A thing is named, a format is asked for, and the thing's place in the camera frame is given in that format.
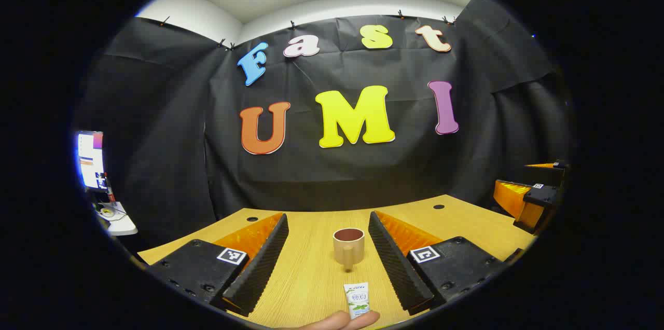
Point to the black backdrop cloth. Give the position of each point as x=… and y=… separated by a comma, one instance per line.
x=337, y=169

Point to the wooden desktop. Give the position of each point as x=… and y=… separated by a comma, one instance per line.
x=311, y=267

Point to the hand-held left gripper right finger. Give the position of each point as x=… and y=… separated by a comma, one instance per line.
x=397, y=262

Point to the computer monitor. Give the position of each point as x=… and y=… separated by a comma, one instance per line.
x=91, y=161

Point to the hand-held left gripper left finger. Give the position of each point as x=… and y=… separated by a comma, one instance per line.
x=262, y=262

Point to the white toothpaste tube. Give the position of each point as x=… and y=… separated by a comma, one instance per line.
x=357, y=299

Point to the beige cup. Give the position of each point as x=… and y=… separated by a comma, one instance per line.
x=348, y=251

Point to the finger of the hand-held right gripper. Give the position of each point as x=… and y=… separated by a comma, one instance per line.
x=539, y=200
x=555, y=165

